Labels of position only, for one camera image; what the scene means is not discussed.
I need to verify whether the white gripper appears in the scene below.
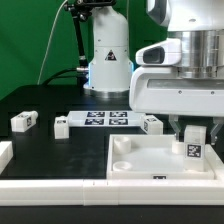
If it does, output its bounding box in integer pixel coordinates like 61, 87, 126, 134
129, 67, 224, 145

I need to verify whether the white square tabletop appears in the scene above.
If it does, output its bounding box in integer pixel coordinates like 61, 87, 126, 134
106, 135, 224, 180

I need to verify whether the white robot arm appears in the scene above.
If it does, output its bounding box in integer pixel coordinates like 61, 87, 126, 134
84, 0, 224, 137

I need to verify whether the white marker base plate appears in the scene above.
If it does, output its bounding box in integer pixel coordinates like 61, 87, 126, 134
68, 110, 142, 127

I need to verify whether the black cable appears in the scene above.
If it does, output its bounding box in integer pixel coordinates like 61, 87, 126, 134
43, 67, 88, 86

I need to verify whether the black camera stand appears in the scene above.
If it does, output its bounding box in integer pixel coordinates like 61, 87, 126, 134
64, 0, 116, 86

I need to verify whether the white cable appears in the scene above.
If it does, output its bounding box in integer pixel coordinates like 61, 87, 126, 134
37, 0, 69, 85

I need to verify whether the white U-shaped fence wall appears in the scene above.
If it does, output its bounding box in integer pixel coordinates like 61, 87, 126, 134
0, 139, 224, 206

